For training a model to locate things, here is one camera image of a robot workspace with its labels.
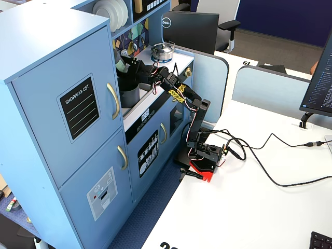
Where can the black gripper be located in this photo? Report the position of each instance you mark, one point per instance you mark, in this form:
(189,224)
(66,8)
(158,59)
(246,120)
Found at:
(136,68)

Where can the gray salt shaker green label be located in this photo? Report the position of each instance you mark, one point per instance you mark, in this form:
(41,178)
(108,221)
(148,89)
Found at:
(120,63)

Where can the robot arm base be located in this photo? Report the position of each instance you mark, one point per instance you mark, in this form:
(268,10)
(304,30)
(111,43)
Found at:
(205,168)

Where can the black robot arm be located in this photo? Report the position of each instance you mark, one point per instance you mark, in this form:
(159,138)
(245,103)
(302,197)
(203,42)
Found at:
(198,122)

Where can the metal skimmer spoon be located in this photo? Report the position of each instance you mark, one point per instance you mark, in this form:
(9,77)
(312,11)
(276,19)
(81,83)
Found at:
(135,46)

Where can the gray plastic pot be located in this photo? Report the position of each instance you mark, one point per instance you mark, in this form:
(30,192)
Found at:
(131,97)

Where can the steel pot with lid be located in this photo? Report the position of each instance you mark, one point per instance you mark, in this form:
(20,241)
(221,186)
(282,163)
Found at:
(162,50)

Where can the fridge door with shopping list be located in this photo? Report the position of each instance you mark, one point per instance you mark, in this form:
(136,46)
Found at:
(85,59)

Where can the white clock display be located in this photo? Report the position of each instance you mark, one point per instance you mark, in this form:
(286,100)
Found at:
(145,114)

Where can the gold stove knob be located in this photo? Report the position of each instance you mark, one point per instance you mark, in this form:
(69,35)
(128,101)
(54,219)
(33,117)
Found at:
(188,72)

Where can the white toy plate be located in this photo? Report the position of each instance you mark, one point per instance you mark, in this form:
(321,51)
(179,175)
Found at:
(125,11)
(102,11)
(118,14)

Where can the black shopping list sticker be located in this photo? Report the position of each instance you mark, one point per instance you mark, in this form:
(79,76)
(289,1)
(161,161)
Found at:
(79,109)

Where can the oven door with window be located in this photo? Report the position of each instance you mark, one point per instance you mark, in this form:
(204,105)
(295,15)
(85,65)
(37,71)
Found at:
(174,119)

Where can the black Dell monitor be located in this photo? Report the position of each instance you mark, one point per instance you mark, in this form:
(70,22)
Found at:
(192,31)

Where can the light blue desk partition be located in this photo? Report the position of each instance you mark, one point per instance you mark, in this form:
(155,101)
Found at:
(207,85)
(267,88)

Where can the black dishwasher sticker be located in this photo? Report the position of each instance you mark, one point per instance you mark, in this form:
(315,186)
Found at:
(147,155)

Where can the blue toy kitchen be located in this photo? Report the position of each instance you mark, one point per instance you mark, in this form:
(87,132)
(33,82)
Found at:
(39,39)

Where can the white black office chair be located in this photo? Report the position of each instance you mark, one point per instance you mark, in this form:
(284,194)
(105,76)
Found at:
(220,15)

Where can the blue dishwasher door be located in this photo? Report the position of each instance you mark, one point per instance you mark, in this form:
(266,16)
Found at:
(132,186)

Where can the black table clamp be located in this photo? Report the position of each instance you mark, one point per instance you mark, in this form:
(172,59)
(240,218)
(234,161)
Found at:
(192,174)

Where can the fridge door with ice dispenser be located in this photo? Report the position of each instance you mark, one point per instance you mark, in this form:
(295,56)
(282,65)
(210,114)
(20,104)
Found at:
(77,181)

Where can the gray ice dispenser sticker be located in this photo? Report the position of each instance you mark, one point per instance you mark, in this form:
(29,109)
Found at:
(102,193)

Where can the cardboard box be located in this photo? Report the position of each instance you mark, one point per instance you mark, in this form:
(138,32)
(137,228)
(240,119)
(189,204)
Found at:
(3,186)

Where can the green red white package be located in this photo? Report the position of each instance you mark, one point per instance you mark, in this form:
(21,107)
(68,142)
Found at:
(11,204)

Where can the black monitor stand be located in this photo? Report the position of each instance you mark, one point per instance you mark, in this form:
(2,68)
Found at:
(304,120)

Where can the lit computer monitor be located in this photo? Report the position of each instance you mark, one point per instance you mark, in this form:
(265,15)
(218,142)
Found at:
(320,85)

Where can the black keyboard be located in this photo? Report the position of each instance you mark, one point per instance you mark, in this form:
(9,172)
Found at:
(321,241)

